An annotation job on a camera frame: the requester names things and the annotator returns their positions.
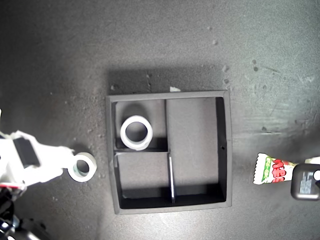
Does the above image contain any white tape roll teal core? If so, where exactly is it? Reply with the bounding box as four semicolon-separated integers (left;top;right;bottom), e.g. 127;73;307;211
67;151;98;183

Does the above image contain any green and red snack bar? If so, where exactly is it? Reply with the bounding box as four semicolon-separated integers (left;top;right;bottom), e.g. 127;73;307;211
252;152;300;185

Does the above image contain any wide white tape roll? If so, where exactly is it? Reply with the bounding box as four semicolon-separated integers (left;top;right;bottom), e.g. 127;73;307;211
120;114;153;152

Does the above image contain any black tray with wells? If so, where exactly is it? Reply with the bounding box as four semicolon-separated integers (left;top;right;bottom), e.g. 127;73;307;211
105;89;234;215

